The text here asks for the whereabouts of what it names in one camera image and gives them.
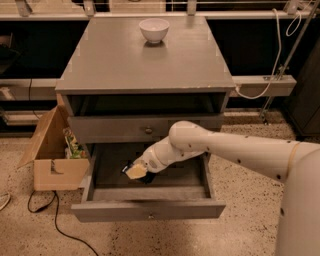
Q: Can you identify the metal stand pole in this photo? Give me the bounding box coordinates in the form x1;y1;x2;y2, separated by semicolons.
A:
259;0;320;126

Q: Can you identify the white ceramic bowl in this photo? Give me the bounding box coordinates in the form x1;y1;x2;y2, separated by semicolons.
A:
139;18;170;43

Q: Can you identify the closed grey top drawer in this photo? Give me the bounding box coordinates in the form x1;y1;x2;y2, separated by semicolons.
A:
68;114;224;144

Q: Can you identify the white hanging cable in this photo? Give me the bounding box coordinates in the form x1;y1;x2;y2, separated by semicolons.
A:
234;8;302;100

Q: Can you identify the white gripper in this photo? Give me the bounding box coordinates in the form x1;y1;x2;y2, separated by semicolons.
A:
125;141;174;179

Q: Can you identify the open grey middle drawer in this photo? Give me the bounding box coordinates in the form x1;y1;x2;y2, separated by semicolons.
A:
72;143;226;222

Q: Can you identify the green snack packet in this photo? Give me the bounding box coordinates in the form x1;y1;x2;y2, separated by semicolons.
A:
63;127;86;159

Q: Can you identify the white cable on floor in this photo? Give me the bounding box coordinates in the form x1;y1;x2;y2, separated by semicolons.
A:
0;192;11;212

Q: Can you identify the black floor cable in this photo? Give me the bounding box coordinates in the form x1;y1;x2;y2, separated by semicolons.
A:
27;190;100;256

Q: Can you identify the grey wooden drawer cabinet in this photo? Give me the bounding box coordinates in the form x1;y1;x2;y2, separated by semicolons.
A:
54;15;236;223

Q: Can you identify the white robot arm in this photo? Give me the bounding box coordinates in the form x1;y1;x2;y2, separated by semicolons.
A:
123;121;320;256

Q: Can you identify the open cardboard box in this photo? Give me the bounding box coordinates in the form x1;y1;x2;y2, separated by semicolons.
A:
18;94;89;191

